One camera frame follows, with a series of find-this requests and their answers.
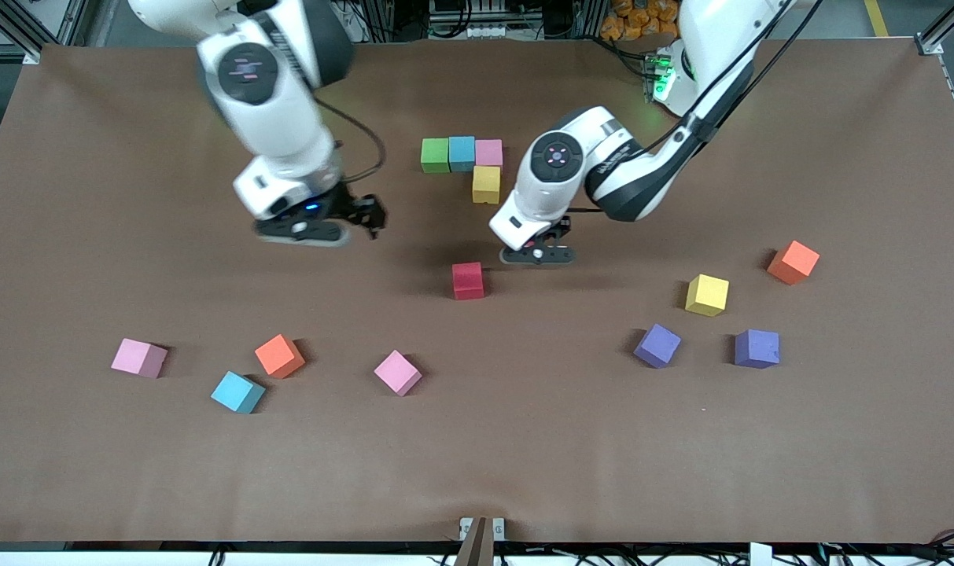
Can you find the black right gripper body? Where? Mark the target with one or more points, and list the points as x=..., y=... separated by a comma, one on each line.
x=356, y=209

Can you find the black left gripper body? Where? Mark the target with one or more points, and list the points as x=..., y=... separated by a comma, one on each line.
x=559, y=227

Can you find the green foam cube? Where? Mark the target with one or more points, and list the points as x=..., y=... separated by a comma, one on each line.
x=435, y=155

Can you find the yellow foam cube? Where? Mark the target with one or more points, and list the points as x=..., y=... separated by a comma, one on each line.
x=707, y=295
x=486, y=185

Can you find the blue foam cube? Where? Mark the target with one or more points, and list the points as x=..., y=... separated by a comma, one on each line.
x=237, y=391
x=462, y=153

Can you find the pink foam cube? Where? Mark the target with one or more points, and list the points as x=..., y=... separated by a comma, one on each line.
x=139, y=358
x=488, y=152
x=398, y=372

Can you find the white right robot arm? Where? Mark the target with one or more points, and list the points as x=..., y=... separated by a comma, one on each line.
x=280, y=126

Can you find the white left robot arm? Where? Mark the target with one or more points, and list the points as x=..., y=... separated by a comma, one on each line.
x=539, y=192

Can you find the red foam cube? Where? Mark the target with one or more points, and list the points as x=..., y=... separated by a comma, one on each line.
x=468, y=281

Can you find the purple foam cube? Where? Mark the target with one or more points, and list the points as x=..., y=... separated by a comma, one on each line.
x=657, y=345
x=756, y=348

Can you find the orange foam cube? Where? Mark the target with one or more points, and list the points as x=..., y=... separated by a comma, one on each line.
x=279, y=355
x=793, y=262

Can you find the grey electronics box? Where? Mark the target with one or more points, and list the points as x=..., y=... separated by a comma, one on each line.
x=484, y=30

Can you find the pile of orange objects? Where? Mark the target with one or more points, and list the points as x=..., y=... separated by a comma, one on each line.
x=642, y=20

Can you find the brown table cover sheet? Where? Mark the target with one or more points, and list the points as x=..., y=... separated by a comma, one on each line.
x=476, y=456

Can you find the metal table edge bracket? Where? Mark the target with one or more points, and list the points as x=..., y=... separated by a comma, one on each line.
x=499, y=528

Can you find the brown tapered post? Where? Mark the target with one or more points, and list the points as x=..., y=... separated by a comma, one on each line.
x=476, y=550

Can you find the aluminium frame profile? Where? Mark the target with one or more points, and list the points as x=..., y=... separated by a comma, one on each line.
x=30, y=55
x=929, y=45

